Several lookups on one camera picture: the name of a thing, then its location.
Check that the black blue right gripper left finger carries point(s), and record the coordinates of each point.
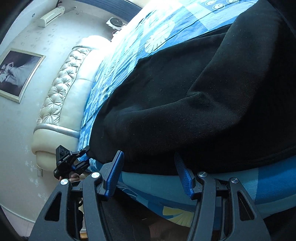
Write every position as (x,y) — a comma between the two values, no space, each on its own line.
(58,218)

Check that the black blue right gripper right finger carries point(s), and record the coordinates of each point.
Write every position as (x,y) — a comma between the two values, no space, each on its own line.
(224,209)

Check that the black pants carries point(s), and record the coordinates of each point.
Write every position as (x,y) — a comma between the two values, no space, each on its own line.
(222,102)

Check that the person's left hand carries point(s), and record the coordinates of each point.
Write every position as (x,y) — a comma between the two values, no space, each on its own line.
(73,177)

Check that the cream tufted leather headboard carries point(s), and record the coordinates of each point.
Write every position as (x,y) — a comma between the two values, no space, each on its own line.
(60,117)

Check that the framed wedding photo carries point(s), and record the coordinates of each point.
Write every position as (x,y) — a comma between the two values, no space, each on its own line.
(17,69)

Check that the blue patterned bed sheet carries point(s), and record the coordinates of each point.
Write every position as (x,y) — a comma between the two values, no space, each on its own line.
(271,187)

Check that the blue pleated curtain valance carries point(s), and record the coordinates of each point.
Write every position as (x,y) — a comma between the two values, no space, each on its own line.
(117,7)

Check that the white wall air conditioner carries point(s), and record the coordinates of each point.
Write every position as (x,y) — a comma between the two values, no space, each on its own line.
(46,19)

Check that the white round wall fan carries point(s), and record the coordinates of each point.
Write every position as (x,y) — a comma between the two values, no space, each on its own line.
(115,23)

